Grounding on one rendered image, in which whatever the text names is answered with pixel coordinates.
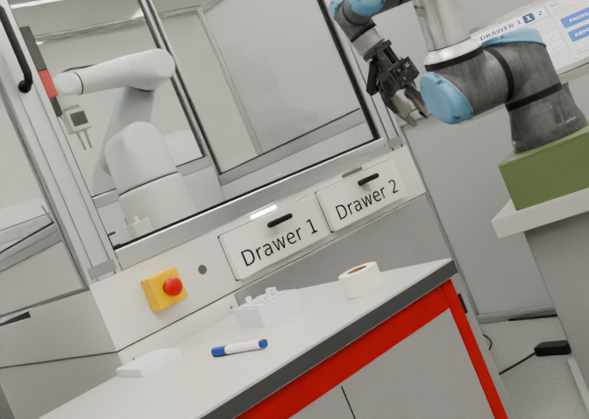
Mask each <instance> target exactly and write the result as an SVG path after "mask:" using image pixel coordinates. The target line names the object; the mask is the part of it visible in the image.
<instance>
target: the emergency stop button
mask: <svg viewBox="0 0 589 419"><path fill-rule="evenodd" d="M164 289H165V292H166V293H167V294H168V295H170V296H176V295H179V294H180V293H181V291H182V283H181V280H180V279H179V278H177V277H170V278H168V279H166V281H165V283H164Z"/></svg>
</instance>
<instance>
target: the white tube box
mask: <svg viewBox="0 0 589 419"><path fill-rule="evenodd" d="M266 295H267V293H265V294H263V297H264V300H265V296H266ZM272 299H273V300H272V301H271V302H269V303H267V302H266V300H265V302H264V303H262V304H259V303H258V300H257V298H255V299H253V303H252V304H250V305H248V304H247V303H245V304H243V305H241V306H239V307H237V308H235V309H234V313H235V315H236V317H237V320H238V322H239V325H240V327H246V328H266V327H268V326H270V325H272V324H274V323H277V322H279V320H281V319H283V318H285V317H287V316H290V315H292V314H294V313H295V312H297V311H299V310H301V309H303V306H302V302H301V300H300V297H299V295H298V294H297V291H296V289H291V290H281V291H277V295H274V296H272Z"/></svg>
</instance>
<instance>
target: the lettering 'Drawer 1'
mask: <svg viewBox="0 0 589 419"><path fill-rule="evenodd" d="M306 222H310V225H311V227H312V229H313V232H311V234H313V233H316V232H318V230H316V231H315V229H314V227H313V224H312V223H311V221H310V219H309V220H308V221H306ZM289 234H292V235H293V237H291V238H294V237H295V235H294V233H293V232H289V233H288V234H287V241H288V243H289V244H294V243H295V242H296V240H295V241H294V242H293V243H292V242H290V241H289V239H291V238H288V235H289ZM282 241H283V244H282V243H281V241H280V240H279V239H278V238H277V243H278V246H277V245H276V244H275V243H274V241H272V242H273V244H274V245H275V247H276V248H277V249H278V251H279V250H280V245H279V242H280V244H281V245H282V246H283V248H285V247H286V246H285V242H284V238H283V236H282ZM266 245H268V246H269V248H267V249H265V255H266V256H270V255H271V254H272V253H273V249H272V247H271V246H270V245H269V244H265V245H263V248H264V247H265V246H266ZM278 247H279V248H278ZM268 249H270V250H271V252H270V254H267V253H266V251H267V250H268ZM243 252H250V253H251V254H252V257H253V260H252V262H251V263H250V264H247V261H246V259H245V256H244V254H243ZM241 254H242V256H243V259H244V261H245V264H246V266H249V265H251V264H252V263H253V262H254V260H255V257H254V254H253V252H252V251H251V250H249V249H247V250H244V251H242V252H241Z"/></svg>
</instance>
